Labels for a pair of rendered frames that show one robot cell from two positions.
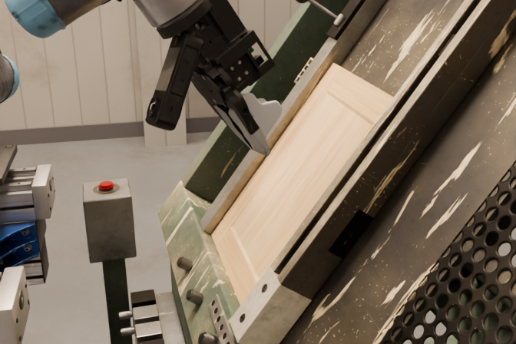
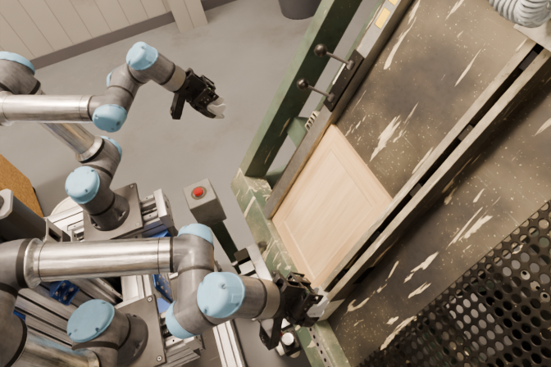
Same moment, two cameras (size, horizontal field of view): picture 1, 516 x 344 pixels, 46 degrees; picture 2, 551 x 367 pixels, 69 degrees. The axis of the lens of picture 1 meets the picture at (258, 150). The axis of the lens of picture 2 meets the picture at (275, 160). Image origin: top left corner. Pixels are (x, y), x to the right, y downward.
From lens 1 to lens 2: 81 cm
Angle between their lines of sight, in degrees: 30
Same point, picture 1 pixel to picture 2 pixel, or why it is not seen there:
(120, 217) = (213, 207)
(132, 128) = (166, 18)
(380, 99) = (370, 183)
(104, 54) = not seen: outside the picture
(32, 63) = not seen: outside the picture
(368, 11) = (351, 90)
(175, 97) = (275, 337)
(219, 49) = (291, 302)
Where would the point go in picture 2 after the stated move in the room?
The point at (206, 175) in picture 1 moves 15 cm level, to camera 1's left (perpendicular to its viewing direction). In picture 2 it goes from (255, 166) to (220, 174)
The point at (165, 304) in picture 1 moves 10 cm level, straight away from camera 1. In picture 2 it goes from (254, 254) to (248, 234)
